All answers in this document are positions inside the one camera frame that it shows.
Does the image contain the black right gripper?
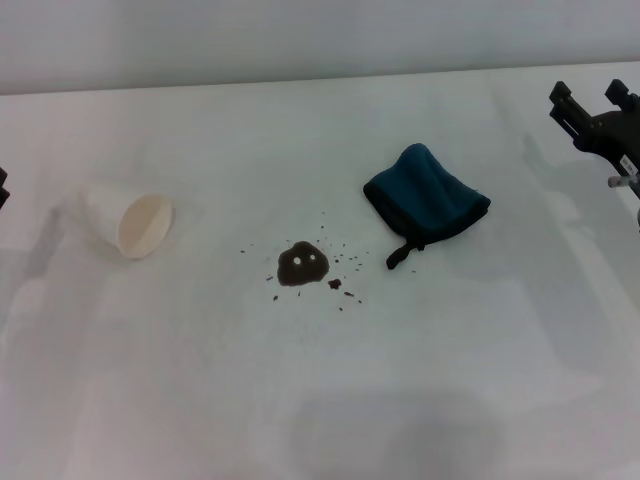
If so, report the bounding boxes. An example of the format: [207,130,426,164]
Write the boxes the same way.
[548,78,640,177]

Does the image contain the white paper cup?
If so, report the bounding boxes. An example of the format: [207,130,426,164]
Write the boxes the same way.
[81,180,175,260]

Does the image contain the blue rag with black edge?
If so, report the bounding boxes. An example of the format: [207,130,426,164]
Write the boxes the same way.
[362,142,492,272]

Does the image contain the black water stain puddle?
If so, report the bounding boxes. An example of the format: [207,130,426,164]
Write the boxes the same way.
[275,254,330,290]

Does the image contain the grey cable with pink tip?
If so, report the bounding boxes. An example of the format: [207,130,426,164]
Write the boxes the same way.
[606,174,640,201]

